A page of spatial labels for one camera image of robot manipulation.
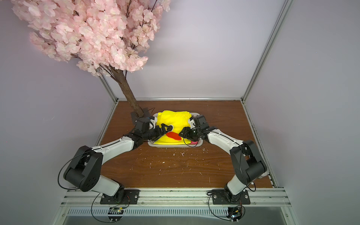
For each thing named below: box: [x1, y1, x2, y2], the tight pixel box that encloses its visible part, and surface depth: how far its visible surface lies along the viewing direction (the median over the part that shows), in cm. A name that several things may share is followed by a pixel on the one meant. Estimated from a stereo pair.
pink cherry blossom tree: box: [11, 0, 171, 118], surface depth 53 cm
